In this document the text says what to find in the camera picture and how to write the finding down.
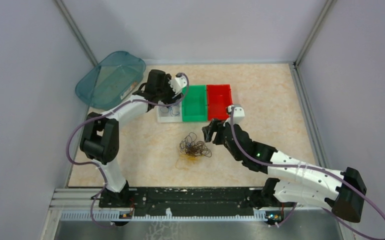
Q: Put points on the white plastic bin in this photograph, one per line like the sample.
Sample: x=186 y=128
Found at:
x=172 y=114

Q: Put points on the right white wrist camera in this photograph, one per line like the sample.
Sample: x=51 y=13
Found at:
x=235 y=114

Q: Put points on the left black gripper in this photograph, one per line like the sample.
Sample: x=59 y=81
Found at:
x=170 y=99

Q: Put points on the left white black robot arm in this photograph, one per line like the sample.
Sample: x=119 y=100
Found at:
x=101 y=131

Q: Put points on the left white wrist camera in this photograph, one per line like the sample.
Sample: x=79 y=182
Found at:
x=178 y=83

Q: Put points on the white slotted cable duct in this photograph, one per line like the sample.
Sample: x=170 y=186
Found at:
x=270 y=217

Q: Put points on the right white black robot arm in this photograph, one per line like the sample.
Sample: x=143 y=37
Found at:
x=292 y=180

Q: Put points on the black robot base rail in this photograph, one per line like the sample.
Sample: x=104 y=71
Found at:
x=190 y=201

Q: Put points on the teal translucent plastic tub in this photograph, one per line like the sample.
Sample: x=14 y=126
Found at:
x=108 y=83

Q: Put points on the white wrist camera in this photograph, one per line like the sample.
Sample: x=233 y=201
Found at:
x=235 y=114
x=178 y=83

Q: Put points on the red plastic bin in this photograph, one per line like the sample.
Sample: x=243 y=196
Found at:
x=219 y=97

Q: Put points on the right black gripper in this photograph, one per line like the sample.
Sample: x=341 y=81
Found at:
x=215 y=125

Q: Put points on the green plastic bin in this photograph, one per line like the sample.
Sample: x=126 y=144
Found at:
x=194 y=106

